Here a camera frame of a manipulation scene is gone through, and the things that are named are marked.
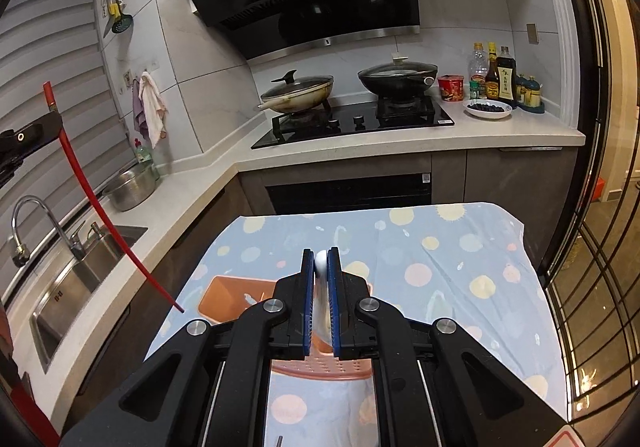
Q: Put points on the hanging utensil rack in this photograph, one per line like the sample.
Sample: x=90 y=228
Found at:
x=118 y=21

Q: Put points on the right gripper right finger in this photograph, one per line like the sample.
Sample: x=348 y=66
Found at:
x=351 y=337

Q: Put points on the clear oil bottle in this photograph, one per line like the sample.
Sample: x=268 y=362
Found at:
x=478 y=69

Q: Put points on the red instant noodle cup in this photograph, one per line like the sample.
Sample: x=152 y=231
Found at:
x=451 y=87

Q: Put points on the white hanging towel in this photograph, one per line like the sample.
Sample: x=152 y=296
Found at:
x=154 y=109

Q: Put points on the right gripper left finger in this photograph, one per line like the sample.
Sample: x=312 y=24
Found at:
x=291 y=336

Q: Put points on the red chopstick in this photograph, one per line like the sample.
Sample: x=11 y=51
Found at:
x=91 y=196

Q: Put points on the chrome faucet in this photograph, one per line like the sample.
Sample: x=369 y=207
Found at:
x=46 y=222

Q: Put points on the brown sauce bottle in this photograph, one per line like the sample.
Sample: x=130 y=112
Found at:
x=492 y=83

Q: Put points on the green seasoning jars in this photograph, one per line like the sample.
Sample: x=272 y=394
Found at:
x=528 y=94

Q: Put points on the black wok with lid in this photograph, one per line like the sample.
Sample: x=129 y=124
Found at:
x=400 y=80

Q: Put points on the blue dotted tablecloth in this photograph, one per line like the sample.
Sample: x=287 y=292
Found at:
x=465 y=262

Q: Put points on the purple hanging towel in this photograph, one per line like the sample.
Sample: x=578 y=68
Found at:
x=140 y=125

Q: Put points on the steel pot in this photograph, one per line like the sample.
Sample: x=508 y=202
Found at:
x=131 y=187

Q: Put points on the pink perforated utensil holder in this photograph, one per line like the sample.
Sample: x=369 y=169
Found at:
x=227 y=297

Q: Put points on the beige wok with lid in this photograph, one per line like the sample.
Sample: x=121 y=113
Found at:
x=292 y=94

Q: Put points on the steel sink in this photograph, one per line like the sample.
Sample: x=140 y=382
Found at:
x=70 y=291

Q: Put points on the green dish soap bottle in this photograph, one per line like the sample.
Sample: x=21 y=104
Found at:
x=145 y=157

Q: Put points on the white plate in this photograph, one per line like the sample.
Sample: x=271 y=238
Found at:
x=487 y=109

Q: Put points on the dark soy sauce bottle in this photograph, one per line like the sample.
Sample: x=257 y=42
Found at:
x=506 y=66

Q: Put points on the black gas stove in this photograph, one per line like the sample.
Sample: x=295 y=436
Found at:
x=326 y=121

